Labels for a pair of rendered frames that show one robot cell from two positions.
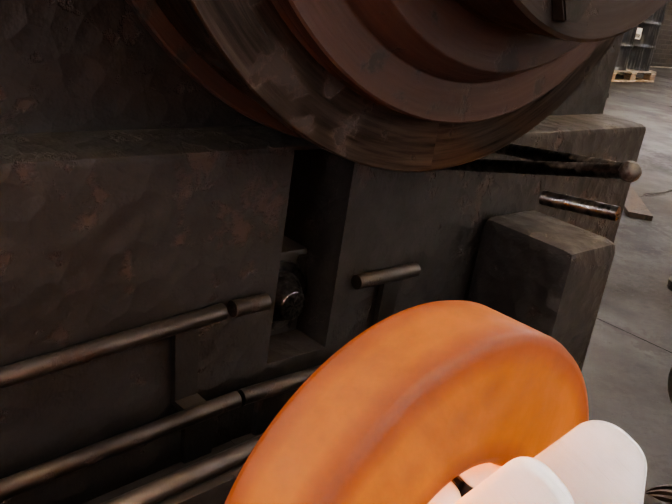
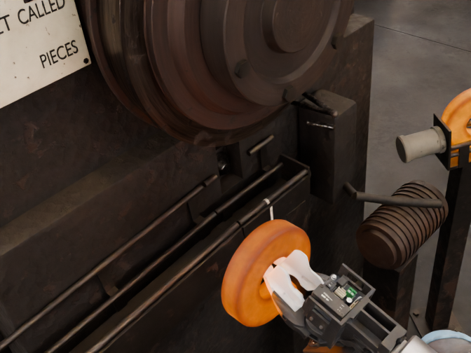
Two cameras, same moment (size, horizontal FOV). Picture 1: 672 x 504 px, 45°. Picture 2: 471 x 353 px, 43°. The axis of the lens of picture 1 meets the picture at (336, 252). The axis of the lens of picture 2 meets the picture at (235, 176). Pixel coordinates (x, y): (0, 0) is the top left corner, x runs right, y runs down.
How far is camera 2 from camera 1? 0.58 m
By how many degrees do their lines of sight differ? 19
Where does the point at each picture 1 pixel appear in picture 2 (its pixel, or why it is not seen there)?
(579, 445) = (294, 254)
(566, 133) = not seen: hidden behind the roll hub
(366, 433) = (246, 267)
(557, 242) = not seen: hidden behind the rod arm
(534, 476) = (280, 269)
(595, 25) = (302, 89)
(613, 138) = (356, 35)
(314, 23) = (209, 124)
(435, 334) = (257, 240)
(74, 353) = (158, 221)
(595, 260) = (346, 115)
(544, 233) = not seen: hidden behind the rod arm
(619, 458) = (302, 257)
